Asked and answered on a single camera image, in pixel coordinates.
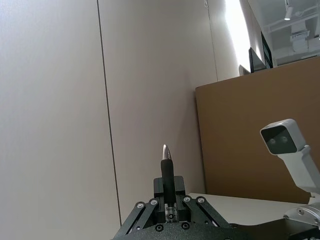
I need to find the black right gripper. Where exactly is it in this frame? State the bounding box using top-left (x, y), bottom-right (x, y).
top-left (171, 175), bottom-right (320, 240)

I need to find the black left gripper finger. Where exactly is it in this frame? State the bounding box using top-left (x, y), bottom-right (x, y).
top-left (112, 176), bottom-right (168, 239)

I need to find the black pen with silver tip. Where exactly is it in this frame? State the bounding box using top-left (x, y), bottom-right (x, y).
top-left (160, 144), bottom-right (179, 224)

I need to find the brown cardboard board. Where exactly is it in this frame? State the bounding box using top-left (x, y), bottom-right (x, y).
top-left (195, 56), bottom-right (320, 204)

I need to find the white ceiling-mounted device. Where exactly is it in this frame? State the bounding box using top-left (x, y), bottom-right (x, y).
top-left (289, 24), bottom-right (311, 43)

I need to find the white ceiling spot lamp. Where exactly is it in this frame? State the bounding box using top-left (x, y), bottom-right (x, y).
top-left (283, 0), bottom-right (294, 21)

